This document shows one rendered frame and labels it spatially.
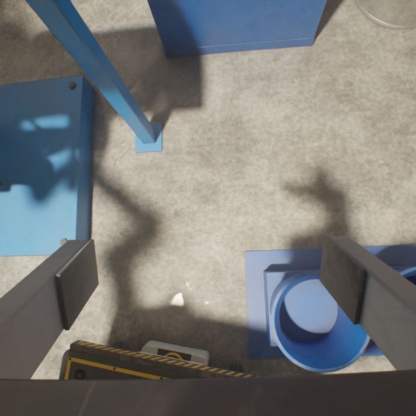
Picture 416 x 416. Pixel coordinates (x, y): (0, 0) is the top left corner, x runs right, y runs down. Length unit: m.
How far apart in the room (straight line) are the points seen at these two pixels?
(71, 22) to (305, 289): 1.10
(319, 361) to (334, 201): 0.68
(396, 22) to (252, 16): 0.72
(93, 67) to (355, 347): 1.12
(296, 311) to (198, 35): 1.25
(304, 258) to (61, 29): 1.15
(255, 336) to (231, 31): 1.33
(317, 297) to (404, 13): 1.32
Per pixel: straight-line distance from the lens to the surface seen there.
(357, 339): 1.08
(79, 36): 0.89
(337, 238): 0.17
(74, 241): 0.17
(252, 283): 1.33
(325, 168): 1.44
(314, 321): 1.24
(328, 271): 0.17
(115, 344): 1.35
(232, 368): 1.28
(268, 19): 1.52
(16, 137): 1.67
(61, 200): 1.45
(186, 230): 1.36
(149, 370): 1.11
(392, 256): 1.47
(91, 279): 0.17
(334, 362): 1.07
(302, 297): 1.22
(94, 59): 0.95
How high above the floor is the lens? 1.33
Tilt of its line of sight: 79 degrees down
